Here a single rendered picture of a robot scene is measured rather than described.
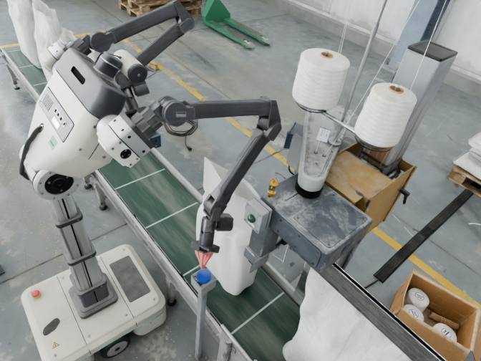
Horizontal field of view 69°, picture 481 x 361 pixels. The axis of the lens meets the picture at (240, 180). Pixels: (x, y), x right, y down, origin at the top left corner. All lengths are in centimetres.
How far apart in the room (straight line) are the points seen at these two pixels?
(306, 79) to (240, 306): 125
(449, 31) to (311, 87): 515
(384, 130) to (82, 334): 173
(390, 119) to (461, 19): 515
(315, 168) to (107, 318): 142
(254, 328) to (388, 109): 129
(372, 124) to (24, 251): 241
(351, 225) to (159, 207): 153
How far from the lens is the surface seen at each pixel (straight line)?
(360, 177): 132
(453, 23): 624
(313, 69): 118
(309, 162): 117
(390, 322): 129
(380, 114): 109
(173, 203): 240
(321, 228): 108
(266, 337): 192
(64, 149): 126
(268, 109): 127
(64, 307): 220
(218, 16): 669
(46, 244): 283
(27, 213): 309
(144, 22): 165
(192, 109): 112
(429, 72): 125
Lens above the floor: 212
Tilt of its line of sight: 42 degrees down
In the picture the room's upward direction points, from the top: 8 degrees clockwise
